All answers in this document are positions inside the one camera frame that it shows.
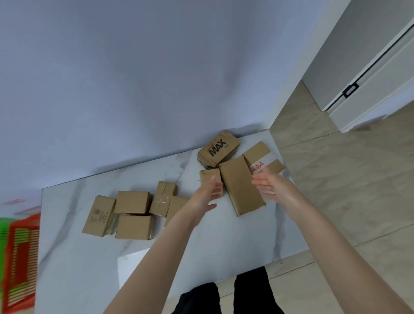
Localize person's left hand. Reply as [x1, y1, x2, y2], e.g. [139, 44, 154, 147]
[182, 176, 224, 227]

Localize person's right hand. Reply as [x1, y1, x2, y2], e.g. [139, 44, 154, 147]
[251, 167, 305, 221]

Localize pile of brown cardboard boxes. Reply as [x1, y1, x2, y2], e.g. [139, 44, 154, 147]
[82, 130, 287, 241]

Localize red plastic basket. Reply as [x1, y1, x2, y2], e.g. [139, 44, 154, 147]
[1, 213, 41, 314]

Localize green plastic basket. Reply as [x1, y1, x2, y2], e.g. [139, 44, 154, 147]
[0, 217, 20, 292]

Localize person's left forearm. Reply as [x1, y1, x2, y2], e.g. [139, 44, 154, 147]
[103, 215, 200, 314]

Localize person's right forearm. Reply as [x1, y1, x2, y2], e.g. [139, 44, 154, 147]
[289, 205, 414, 314]

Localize person's black trousers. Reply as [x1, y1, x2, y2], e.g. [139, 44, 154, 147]
[171, 266, 285, 314]

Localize black door latch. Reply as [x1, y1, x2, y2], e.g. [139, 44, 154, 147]
[342, 82, 359, 99]

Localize white door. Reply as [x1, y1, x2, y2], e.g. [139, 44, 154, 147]
[325, 19, 414, 133]

